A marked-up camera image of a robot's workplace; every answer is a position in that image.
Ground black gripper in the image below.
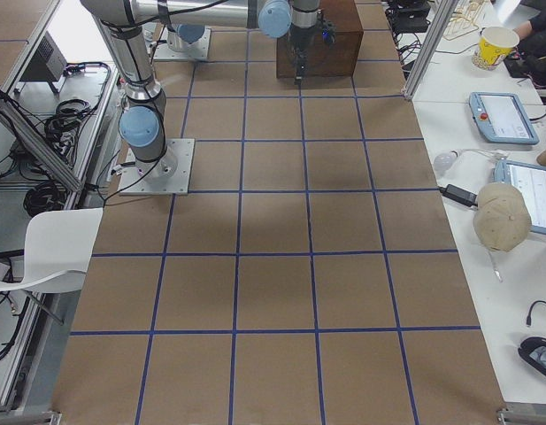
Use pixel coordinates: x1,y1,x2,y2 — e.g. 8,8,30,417
288,26,335,84

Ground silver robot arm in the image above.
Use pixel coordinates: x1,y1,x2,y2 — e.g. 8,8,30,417
167,24,206,51
82,1,320,181

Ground dark brown wooden cabinet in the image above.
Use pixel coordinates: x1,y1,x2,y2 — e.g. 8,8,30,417
276,0,363,80

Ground white light bulb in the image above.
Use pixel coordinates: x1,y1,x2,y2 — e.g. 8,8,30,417
433,151,460,174

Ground yellow popcorn cup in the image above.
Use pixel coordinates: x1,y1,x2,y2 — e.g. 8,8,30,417
472,27,519,71

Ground black power adapter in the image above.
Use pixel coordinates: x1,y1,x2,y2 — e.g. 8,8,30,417
439,184,478,207

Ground blue teach pendant far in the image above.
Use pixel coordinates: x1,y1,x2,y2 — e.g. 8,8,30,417
468,92,540,145

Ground blue teach pendant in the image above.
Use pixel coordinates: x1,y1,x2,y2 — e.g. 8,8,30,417
493,159,546,235
468,92,540,145

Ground grey metal box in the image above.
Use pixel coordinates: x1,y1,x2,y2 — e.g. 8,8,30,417
19,31,67,94

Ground beige baseball cap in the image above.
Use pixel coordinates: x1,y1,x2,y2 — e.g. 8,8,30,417
473,182,532,252

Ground blue teach pendant near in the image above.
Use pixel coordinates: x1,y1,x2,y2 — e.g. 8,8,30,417
493,159,546,235

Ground white plastic chair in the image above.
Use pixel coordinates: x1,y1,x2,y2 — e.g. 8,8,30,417
0,208,104,294

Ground black glasses case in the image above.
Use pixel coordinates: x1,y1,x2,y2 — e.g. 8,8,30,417
518,336,546,377

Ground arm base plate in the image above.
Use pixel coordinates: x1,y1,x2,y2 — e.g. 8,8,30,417
153,27,211,62
118,138,195,196

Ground aluminium frame post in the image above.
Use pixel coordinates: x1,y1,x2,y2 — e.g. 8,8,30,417
403,0,458,100

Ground wooden wire rack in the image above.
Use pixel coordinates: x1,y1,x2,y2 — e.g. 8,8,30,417
442,0,485,41

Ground black cable bundle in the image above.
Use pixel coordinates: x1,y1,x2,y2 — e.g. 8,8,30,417
24,179,70,218

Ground black usb cable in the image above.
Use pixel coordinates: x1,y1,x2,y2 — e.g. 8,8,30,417
526,300,546,337

